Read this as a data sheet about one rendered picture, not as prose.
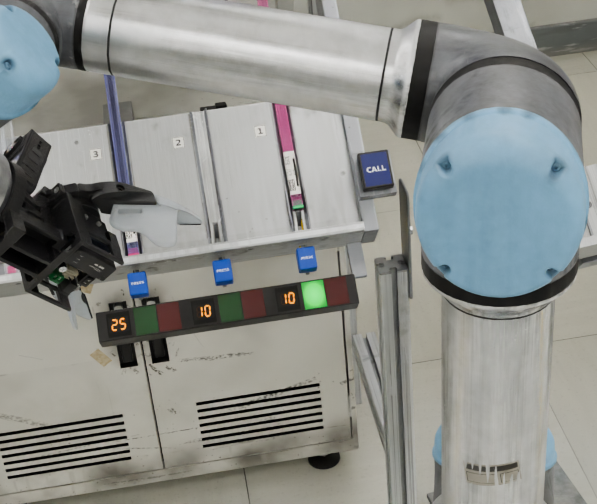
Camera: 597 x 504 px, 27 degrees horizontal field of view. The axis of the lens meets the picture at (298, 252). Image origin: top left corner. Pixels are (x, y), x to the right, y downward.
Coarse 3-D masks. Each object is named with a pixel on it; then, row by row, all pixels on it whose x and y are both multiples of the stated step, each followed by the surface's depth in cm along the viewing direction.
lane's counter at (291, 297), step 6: (276, 288) 163; (282, 288) 163; (288, 288) 163; (294, 288) 163; (276, 294) 163; (282, 294) 163; (288, 294) 163; (294, 294) 163; (276, 300) 163; (282, 300) 163; (288, 300) 163; (294, 300) 163; (282, 306) 163; (288, 306) 163; (294, 306) 163; (300, 306) 163
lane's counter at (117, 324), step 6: (120, 312) 162; (126, 312) 162; (108, 318) 161; (114, 318) 161; (120, 318) 161; (126, 318) 161; (108, 324) 161; (114, 324) 161; (120, 324) 161; (126, 324) 161; (108, 330) 161; (114, 330) 161; (120, 330) 161; (126, 330) 161; (108, 336) 161; (114, 336) 161
